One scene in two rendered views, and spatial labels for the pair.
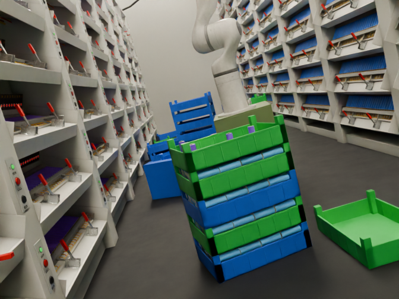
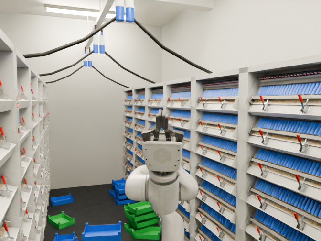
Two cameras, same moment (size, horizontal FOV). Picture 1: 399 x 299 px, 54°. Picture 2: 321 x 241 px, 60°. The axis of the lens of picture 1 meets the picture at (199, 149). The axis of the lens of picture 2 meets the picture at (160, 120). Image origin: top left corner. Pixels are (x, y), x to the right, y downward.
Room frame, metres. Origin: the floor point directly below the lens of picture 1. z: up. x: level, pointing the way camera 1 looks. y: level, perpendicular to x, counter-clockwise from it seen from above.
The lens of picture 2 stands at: (0.79, 0.22, 1.52)
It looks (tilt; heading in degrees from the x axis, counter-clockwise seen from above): 4 degrees down; 342
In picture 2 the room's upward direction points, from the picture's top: straight up
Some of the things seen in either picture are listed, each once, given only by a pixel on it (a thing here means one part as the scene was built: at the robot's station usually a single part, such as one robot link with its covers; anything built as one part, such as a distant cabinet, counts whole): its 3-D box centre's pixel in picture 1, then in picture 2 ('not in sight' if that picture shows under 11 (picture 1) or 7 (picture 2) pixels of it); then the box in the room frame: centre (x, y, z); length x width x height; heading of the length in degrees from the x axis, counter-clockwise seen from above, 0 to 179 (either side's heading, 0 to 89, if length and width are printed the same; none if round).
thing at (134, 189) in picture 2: not in sight; (155, 176); (1.66, -0.06, 1.26); 0.30 x 0.16 x 0.09; 157
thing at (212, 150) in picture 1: (224, 140); not in sight; (1.14, -0.08, 0.36); 0.30 x 0.20 x 0.08; 105
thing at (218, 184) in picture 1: (231, 167); not in sight; (1.14, -0.08, 0.28); 0.30 x 0.20 x 0.08; 105
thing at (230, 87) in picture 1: (231, 93); not in sight; (1.86, -0.21, 0.47); 0.19 x 0.19 x 0.18
